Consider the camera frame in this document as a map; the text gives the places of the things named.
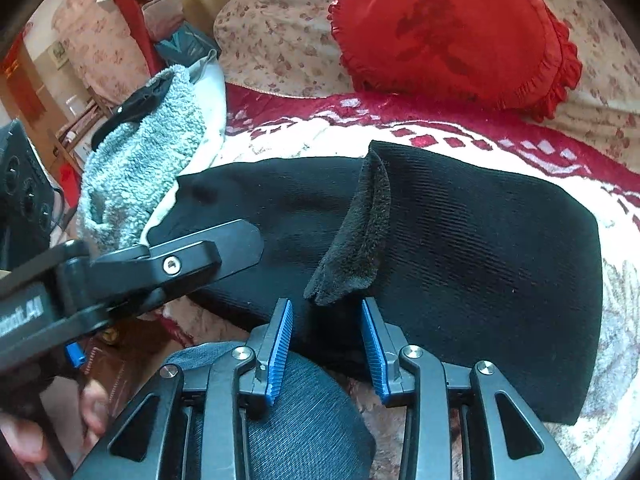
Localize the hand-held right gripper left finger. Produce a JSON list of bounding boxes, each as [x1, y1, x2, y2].
[[75, 297, 296, 480]]

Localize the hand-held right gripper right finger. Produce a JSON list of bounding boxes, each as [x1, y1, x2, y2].
[[360, 297, 583, 480]]

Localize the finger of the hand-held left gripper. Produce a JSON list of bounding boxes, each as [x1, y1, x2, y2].
[[90, 219, 266, 322]]

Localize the black pants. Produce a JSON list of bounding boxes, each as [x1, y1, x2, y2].
[[147, 140, 603, 423]]

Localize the person's left hand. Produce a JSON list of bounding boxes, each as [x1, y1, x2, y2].
[[0, 379, 112, 467]]

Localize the person's leg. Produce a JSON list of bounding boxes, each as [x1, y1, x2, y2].
[[165, 342, 377, 480]]

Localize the grey terry towel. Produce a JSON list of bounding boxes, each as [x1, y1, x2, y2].
[[76, 65, 208, 254]]

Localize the brown patterned cloth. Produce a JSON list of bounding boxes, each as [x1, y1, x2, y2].
[[65, 317, 186, 411]]

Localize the black device box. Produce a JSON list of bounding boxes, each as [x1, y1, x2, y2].
[[0, 120, 57, 271]]

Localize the small black object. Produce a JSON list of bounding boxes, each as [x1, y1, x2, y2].
[[91, 85, 172, 153]]

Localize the wooden shelf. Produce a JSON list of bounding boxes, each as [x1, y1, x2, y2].
[[50, 90, 108, 181]]

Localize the red and white patterned blanket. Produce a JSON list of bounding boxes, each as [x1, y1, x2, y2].
[[160, 82, 640, 480]]

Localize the pink floral cloth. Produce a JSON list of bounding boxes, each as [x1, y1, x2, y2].
[[50, 0, 148, 106]]

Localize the red cloth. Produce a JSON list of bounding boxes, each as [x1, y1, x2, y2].
[[111, 0, 161, 78]]

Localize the red heart-shaped frilled pillow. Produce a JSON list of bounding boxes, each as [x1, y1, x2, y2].
[[330, 0, 583, 122]]

